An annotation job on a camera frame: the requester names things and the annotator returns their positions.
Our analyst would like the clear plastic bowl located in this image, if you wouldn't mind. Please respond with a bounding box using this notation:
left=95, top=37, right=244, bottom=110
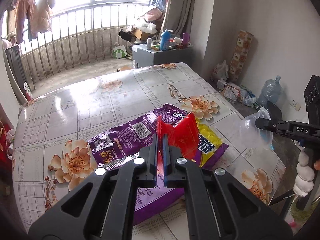
left=240, top=107, right=273, bottom=150

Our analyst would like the purple yellow snack bag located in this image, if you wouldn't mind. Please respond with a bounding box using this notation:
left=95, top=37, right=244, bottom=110
left=88, top=104, right=228, bottom=225

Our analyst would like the red foil wrapper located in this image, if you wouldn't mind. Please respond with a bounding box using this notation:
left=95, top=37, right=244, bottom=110
left=157, top=113, right=199, bottom=159

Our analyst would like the right white gloved hand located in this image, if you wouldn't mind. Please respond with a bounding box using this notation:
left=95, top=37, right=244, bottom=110
left=293, top=147, right=315, bottom=197

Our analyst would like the blue water jug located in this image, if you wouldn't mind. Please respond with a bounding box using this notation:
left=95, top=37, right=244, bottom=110
left=258, top=75, right=283, bottom=106

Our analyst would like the patterned rolled mat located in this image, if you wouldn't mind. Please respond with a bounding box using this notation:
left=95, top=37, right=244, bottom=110
left=228, top=30, right=254, bottom=82

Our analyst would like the white plastic bag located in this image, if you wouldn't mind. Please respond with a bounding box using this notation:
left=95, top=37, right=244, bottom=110
left=211, top=60, right=229, bottom=81

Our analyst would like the purple cup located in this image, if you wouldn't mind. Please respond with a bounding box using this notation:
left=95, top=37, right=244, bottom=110
left=182, top=33, right=190, bottom=47

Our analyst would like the blue detergent bottle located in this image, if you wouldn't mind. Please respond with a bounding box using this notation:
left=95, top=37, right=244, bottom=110
left=160, top=29, right=171, bottom=51

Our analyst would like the beige curtain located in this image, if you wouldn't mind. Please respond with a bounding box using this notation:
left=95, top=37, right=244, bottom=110
left=163, top=0, right=195, bottom=36

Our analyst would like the grey bedside cabinet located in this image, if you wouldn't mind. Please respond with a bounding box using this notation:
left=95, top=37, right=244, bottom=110
left=132, top=44, right=193, bottom=68

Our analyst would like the white green paper bag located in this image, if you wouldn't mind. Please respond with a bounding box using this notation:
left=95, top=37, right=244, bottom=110
left=113, top=45, right=127, bottom=59

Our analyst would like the white small bottle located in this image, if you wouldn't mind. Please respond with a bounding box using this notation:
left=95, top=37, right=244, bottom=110
left=146, top=38, right=152, bottom=50

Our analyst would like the cardboard box on balcony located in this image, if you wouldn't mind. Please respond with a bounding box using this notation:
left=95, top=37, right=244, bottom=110
left=131, top=29, right=154, bottom=41

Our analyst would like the metal balcony railing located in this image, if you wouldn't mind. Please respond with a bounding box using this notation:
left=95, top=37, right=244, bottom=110
left=5, top=1, right=148, bottom=85

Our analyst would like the hanging pink jacket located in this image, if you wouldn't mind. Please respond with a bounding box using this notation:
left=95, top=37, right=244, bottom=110
left=31, top=0, right=55, bottom=38

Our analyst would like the hanging pink shirt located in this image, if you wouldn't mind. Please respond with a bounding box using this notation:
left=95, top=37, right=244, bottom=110
left=15, top=0, right=35, bottom=44

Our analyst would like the wall power socket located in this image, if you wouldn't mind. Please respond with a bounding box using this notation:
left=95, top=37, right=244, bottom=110
left=290, top=99, right=301, bottom=111

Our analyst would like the trash pile by wall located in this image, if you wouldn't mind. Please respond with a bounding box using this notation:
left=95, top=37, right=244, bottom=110
left=216, top=79, right=259, bottom=109

